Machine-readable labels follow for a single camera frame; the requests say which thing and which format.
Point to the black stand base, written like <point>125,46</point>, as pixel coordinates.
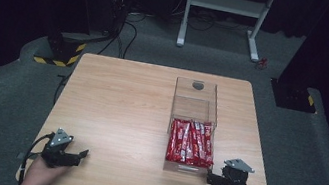
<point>292,95</point>

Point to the clear plastic box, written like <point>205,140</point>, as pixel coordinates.
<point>196,104</point>

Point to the small red floor object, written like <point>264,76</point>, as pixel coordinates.
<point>261,63</point>

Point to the black base with yellow stripes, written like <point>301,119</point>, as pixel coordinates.
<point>65,47</point>

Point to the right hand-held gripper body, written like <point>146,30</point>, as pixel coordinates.
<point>234,177</point>

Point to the pile of red stick packets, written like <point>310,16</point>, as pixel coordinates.
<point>191,142</point>

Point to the grey tape piece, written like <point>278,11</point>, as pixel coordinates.
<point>21,156</point>

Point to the white metal stand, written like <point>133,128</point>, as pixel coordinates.
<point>224,4</point>

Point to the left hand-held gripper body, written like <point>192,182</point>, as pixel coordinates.
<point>56,150</point>

